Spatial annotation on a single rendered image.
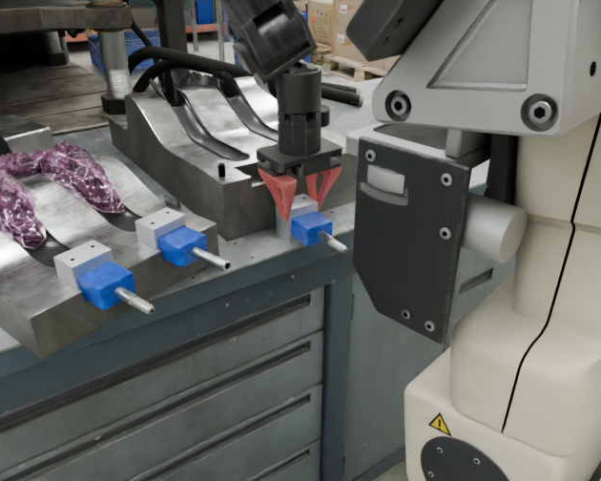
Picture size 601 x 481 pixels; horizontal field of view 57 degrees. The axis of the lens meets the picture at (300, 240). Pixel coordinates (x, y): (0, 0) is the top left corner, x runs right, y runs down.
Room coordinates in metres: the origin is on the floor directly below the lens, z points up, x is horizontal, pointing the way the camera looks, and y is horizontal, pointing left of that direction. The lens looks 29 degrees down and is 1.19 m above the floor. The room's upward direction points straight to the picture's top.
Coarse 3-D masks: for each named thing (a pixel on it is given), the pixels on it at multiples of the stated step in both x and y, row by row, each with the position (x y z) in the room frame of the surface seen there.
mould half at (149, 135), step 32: (128, 96) 0.98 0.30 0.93; (160, 96) 0.99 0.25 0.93; (192, 96) 1.00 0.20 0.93; (256, 96) 1.05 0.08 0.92; (128, 128) 1.01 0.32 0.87; (160, 128) 0.91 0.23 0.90; (224, 128) 0.94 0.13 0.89; (160, 160) 0.88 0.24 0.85; (192, 160) 0.79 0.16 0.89; (224, 160) 0.79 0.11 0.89; (256, 160) 0.79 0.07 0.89; (352, 160) 0.83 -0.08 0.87; (192, 192) 0.79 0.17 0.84; (224, 192) 0.70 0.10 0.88; (256, 192) 0.73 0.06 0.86; (352, 192) 0.83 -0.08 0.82; (224, 224) 0.70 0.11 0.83; (256, 224) 0.73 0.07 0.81
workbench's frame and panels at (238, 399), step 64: (320, 256) 0.71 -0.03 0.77; (512, 256) 1.10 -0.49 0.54; (128, 320) 0.54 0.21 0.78; (192, 320) 0.64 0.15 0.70; (256, 320) 0.73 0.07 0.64; (320, 320) 0.79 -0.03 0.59; (384, 320) 0.88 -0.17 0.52; (448, 320) 0.99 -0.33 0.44; (0, 384) 0.50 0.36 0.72; (64, 384) 0.53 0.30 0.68; (128, 384) 0.59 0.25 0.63; (192, 384) 0.64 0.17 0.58; (256, 384) 0.71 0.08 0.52; (320, 384) 0.79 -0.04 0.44; (384, 384) 0.89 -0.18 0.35; (0, 448) 0.49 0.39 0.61; (64, 448) 0.53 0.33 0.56; (128, 448) 0.58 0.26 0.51; (192, 448) 0.64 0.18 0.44; (256, 448) 0.70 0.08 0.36; (320, 448) 0.79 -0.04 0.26; (384, 448) 0.90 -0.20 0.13
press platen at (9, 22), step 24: (0, 0) 1.47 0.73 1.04; (24, 0) 1.47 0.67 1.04; (48, 0) 1.47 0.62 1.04; (72, 0) 1.47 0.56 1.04; (120, 0) 1.41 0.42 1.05; (0, 24) 1.30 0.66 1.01; (24, 24) 1.33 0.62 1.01; (48, 24) 1.35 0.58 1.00; (72, 24) 1.35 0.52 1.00; (96, 24) 1.34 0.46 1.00; (120, 24) 1.36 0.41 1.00
